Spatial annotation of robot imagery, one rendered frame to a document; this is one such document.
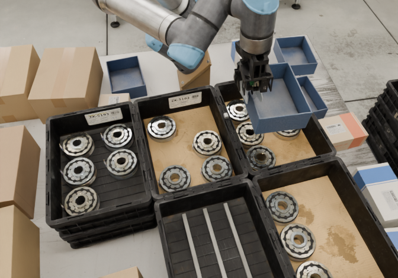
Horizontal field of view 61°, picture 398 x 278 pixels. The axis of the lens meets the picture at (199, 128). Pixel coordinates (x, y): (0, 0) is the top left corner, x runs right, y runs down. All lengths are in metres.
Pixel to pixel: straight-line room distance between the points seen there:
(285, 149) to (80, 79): 0.85
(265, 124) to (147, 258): 0.59
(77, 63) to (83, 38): 1.57
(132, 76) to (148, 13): 0.82
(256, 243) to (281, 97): 0.45
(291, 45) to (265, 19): 1.09
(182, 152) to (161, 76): 0.53
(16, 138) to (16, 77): 0.32
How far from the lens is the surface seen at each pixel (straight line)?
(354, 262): 1.13
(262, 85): 0.84
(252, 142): 1.19
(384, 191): 1.32
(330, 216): 1.16
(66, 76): 1.48
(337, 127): 1.42
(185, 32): 0.75
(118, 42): 2.97
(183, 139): 1.22
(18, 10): 3.65
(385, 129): 2.04
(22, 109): 1.56
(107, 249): 1.22
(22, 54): 1.66
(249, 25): 0.74
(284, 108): 1.02
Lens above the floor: 1.83
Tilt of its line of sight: 54 degrees down
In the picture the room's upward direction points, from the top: straight up
